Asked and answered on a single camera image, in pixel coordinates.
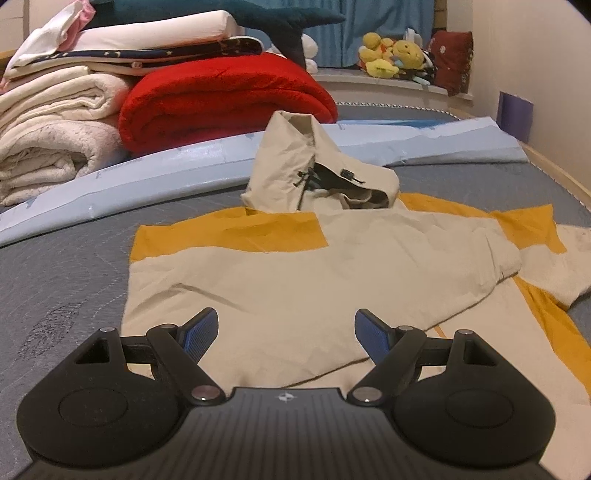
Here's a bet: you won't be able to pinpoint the light blue folded sheet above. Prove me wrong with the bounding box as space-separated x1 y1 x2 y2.
0 115 530 248

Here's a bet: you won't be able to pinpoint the beige and yellow hooded jacket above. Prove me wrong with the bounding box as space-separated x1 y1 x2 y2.
121 111 591 472

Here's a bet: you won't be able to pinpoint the dark red cushion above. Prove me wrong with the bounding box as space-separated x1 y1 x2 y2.
427 31 474 97

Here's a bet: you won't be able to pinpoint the yellow plush toy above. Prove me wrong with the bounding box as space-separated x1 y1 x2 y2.
366 58 400 79
361 32 394 51
392 40 424 71

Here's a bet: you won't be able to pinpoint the wooden bed rail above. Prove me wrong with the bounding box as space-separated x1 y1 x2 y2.
519 138 591 209

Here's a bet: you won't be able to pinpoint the white fuzzy folded blanket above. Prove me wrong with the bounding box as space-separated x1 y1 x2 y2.
0 115 126 207

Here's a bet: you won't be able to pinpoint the white pillow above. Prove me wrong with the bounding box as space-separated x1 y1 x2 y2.
60 9 244 52

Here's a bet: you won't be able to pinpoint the navy star-printed cloth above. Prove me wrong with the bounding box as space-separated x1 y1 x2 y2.
4 37 265 78

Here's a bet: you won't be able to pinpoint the cream folded blanket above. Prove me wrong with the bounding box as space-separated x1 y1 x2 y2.
0 65 136 134

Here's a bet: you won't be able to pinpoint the blue curtain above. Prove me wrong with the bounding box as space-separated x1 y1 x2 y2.
259 0 438 68

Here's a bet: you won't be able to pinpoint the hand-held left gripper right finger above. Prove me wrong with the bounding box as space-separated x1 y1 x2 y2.
346 308 499 407

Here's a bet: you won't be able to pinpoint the grey mattress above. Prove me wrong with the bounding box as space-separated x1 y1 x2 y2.
0 99 591 416

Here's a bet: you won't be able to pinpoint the purple board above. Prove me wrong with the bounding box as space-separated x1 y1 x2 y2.
498 91 534 142

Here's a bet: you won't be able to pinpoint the white plush toy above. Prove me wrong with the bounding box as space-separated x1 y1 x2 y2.
301 34 320 73

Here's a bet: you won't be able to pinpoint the teal plush shark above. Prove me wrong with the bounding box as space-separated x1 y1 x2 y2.
89 0 347 68

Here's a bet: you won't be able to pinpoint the white and pink cloth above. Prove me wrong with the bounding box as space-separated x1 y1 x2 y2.
16 0 96 70

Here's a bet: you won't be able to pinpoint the window ledge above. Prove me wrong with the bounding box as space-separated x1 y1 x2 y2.
309 67 477 110

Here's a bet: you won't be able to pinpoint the red folded blanket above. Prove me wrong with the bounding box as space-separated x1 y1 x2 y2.
117 52 339 157

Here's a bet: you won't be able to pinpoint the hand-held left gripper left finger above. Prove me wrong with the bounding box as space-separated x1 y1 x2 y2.
74 307 227 407

